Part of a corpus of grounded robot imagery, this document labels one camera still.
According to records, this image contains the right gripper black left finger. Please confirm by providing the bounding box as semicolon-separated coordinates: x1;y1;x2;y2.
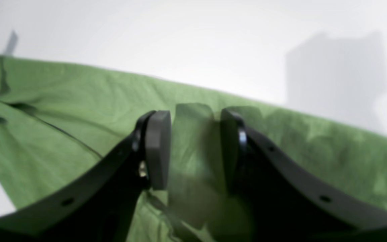
0;111;171;242

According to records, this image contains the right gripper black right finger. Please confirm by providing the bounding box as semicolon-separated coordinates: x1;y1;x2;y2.
220;108;387;242

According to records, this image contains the sage green T-shirt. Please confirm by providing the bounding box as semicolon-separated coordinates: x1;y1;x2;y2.
0;56;387;242

